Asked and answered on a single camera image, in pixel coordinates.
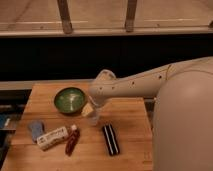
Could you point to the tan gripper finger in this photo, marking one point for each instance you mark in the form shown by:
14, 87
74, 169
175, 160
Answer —
87, 110

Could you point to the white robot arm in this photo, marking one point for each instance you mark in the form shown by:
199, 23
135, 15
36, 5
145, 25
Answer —
183, 111

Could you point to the green ceramic bowl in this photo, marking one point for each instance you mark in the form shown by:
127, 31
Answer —
70, 100

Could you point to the dark red snack packet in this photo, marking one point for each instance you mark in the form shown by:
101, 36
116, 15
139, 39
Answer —
72, 141

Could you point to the wooden cutting board table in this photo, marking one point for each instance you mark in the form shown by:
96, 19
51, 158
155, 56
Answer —
127, 116

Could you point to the black striped case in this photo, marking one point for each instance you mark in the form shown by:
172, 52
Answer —
111, 140

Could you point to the white labelled bottle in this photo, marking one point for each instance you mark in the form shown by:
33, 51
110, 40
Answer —
54, 137

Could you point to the blue grey sponge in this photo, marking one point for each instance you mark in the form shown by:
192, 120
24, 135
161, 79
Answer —
36, 129

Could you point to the right metal post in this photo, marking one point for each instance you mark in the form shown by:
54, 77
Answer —
130, 15

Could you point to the metal post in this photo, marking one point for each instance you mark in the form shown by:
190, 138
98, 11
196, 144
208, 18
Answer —
65, 16
130, 15

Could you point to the left metal post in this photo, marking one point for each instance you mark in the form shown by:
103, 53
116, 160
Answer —
65, 16

